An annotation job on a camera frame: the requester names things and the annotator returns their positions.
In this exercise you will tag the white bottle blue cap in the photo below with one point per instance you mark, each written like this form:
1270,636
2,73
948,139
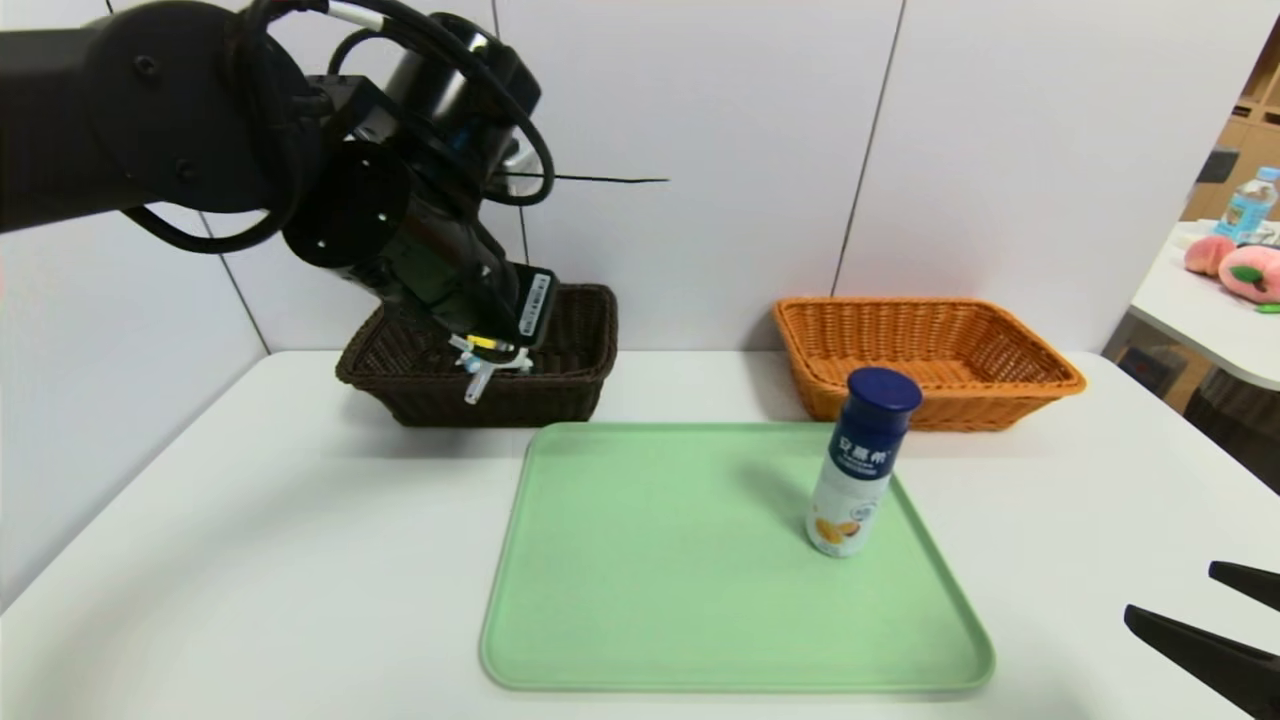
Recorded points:
860,470

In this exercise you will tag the dark brown wicker basket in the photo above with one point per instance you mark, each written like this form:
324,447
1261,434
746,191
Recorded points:
560,390

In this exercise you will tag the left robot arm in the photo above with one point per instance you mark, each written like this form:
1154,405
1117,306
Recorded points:
100,110

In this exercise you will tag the white pen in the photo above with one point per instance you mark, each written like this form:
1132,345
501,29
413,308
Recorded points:
478,385

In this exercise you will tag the clear water bottle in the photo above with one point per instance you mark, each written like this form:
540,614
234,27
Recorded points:
1248,208

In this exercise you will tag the wooden shelf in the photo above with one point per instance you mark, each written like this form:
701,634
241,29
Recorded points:
1262,120

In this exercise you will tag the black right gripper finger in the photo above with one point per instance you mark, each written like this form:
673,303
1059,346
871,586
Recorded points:
1255,590
1220,665

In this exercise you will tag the small pink peach plush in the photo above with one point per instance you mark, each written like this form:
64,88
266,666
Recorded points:
1208,255

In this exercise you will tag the yellow duck scooter toy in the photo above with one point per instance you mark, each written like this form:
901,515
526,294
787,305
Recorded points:
484,343

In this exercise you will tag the white side table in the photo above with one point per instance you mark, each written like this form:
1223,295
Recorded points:
1200,325

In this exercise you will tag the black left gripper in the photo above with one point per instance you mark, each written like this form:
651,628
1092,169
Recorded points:
533,305

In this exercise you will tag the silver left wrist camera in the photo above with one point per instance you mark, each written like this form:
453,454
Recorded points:
512,162

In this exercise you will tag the large pink peach plush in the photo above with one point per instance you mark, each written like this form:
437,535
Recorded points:
1257,273

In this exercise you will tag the orange wicker basket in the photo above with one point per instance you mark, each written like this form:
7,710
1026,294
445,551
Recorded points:
1000,400

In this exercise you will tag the green plastic tray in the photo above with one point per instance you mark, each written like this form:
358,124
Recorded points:
650,600

